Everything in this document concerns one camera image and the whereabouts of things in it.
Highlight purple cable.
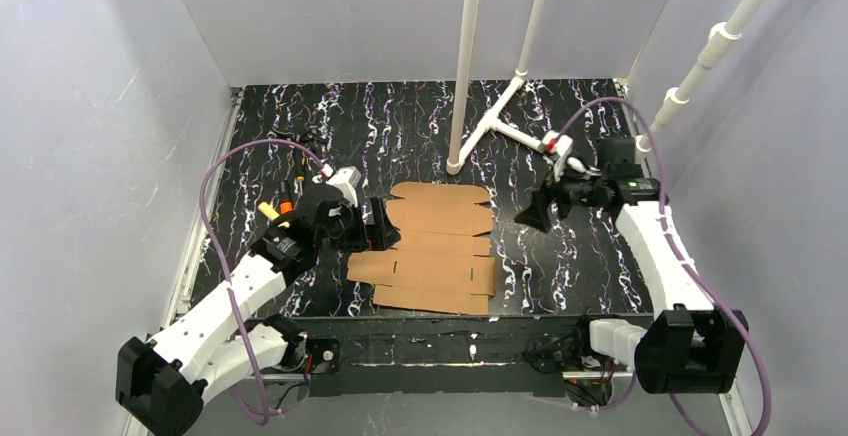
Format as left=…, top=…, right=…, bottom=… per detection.
left=555, top=96, right=775, bottom=436
left=198, top=138, right=333, bottom=426

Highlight white PVC pipe frame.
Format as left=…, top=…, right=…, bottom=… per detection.
left=445, top=0, right=559, bottom=176

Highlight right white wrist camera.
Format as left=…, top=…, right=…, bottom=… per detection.
left=541, top=131, right=587, bottom=181

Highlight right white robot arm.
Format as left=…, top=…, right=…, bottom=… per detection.
left=514, top=132, right=745, bottom=394

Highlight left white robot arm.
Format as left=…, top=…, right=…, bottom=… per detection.
left=116, top=183, right=401, bottom=435

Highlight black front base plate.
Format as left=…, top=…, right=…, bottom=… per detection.
left=265, top=315, right=633, bottom=397

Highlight yellow black screwdriver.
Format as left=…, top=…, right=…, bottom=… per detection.
left=291, top=153, right=308, bottom=197

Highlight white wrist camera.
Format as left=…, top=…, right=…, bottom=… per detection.
left=326, top=166, right=362, bottom=207
left=541, top=131, right=587, bottom=181

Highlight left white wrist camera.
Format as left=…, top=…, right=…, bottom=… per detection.
left=326, top=166, right=362, bottom=207

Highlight brown cardboard box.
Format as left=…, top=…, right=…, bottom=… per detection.
left=347, top=181, right=497, bottom=316

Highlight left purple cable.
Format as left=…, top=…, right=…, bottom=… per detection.
left=198, top=138, right=333, bottom=426

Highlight black pliers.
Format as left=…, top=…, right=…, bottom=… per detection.
left=270, top=125, right=329, bottom=152

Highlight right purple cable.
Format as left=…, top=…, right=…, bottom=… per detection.
left=555, top=96, right=775, bottom=436

